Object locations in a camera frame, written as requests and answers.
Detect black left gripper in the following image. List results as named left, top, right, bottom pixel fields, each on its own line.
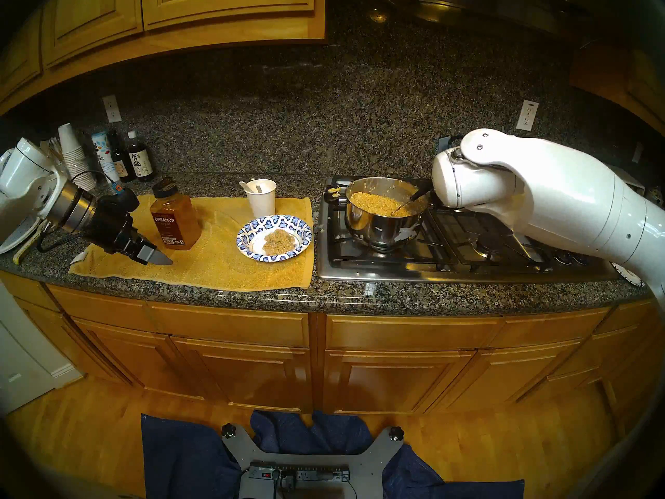
left=94, top=196, right=174, bottom=267

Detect black handled serving spoon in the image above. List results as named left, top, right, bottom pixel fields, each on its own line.
left=391, top=186, right=434, bottom=216

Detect scooped oatmeal portion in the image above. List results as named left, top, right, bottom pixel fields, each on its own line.
left=262, top=229, right=298, bottom=256

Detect ground cinnamon jar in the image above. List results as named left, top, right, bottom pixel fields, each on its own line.
left=150, top=177, right=202, bottom=251

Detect oatmeal mass in pot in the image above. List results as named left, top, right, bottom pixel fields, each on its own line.
left=349, top=191, right=414, bottom=217

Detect yellow towel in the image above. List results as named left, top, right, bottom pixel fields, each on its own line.
left=69, top=195, right=315, bottom=292

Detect soy sauce bottle white label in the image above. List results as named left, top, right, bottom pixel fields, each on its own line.
left=126, top=130, right=155, bottom=182

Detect small dark glass bottle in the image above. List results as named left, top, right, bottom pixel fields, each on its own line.
left=109, top=132, right=130, bottom=182

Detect wooden lower cabinets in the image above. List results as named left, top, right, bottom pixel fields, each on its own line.
left=0, top=269, right=665, bottom=426

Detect white blue salt canister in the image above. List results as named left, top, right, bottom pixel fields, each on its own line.
left=91, top=132, right=121, bottom=184

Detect stainless steel pot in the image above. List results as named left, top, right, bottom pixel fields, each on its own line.
left=325, top=177, right=433, bottom=252

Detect stainless gas cooktop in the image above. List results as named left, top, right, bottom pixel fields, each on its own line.
left=315, top=176, right=619, bottom=284

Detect white paper cup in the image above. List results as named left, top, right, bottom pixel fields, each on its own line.
left=245, top=179, right=277, bottom=219

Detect stack of white paper cups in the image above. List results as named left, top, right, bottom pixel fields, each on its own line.
left=57, top=123, right=97, bottom=192

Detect wooden upper cabinet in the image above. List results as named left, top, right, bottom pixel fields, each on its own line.
left=0, top=0, right=326, bottom=114
left=569, top=41, right=665, bottom=135

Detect dark blue cloth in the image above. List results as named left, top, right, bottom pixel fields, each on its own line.
left=141, top=411, right=525, bottom=499

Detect blue patterned paper plate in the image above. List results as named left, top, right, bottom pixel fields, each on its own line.
left=613, top=263, right=645, bottom=287

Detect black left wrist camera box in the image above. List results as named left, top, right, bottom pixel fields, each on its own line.
left=111, top=186, right=140, bottom=213

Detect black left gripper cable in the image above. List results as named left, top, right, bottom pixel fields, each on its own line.
left=36, top=220, right=112, bottom=252

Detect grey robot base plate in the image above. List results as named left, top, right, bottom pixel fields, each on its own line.
left=222, top=424, right=405, bottom=499

